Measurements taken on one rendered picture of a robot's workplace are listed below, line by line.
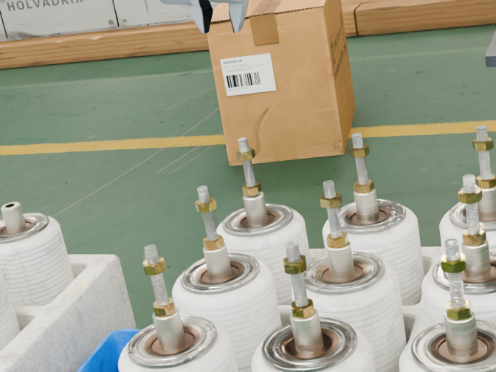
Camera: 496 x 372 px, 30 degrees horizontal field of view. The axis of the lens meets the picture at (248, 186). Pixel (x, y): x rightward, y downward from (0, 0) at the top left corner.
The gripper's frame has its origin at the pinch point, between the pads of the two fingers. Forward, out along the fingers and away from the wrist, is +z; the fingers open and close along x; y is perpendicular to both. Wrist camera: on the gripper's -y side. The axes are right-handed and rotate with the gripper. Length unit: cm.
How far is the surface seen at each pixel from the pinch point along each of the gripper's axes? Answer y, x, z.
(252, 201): 1.2, 0.3, 18.9
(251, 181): 0.5, 0.1, 17.1
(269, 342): 19.9, 15.3, 21.4
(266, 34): -70, -49, 21
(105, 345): 9.9, -17.9, 35.2
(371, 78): -124, -60, 47
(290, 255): 19.3, 18.5, 13.5
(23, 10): -136, -203, 29
